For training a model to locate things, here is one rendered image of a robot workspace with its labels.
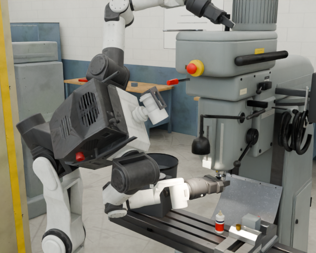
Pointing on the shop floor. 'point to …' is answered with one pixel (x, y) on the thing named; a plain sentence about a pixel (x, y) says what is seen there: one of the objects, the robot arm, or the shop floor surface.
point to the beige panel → (5, 143)
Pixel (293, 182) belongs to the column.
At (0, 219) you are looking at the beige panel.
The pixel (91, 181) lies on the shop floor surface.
